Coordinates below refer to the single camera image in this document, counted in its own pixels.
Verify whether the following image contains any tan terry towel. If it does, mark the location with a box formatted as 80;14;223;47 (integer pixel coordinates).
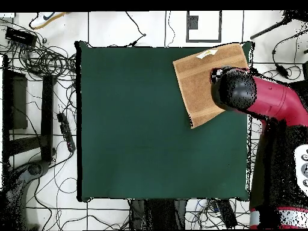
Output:
172;43;250;129

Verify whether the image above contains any dark green table cloth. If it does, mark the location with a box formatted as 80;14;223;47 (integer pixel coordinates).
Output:
75;40;255;202

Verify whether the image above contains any dark tripod base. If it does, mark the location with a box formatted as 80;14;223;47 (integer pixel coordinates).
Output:
4;159;51;230

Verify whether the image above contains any black power adapter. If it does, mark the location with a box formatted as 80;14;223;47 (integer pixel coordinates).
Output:
275;63;289;79

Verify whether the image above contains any black tripod pole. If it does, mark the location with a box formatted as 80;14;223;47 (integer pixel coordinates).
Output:
250;10;308;40

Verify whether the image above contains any person's foot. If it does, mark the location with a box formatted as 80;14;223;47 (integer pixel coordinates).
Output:
29;11;69;30

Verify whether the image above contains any black robot pedestal stand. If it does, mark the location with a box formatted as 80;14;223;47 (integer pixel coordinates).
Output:
129;199;188;230

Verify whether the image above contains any thin black cable with plug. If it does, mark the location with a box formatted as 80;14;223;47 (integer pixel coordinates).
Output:
125;11;147;47

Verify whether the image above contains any black metal frame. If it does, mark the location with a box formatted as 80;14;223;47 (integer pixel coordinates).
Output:
2;55;57;164

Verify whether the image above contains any black cable tangle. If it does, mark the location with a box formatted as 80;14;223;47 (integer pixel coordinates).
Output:
0;19;78;82

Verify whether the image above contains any black network switch box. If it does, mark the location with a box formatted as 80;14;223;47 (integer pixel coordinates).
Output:
4;26;38;48

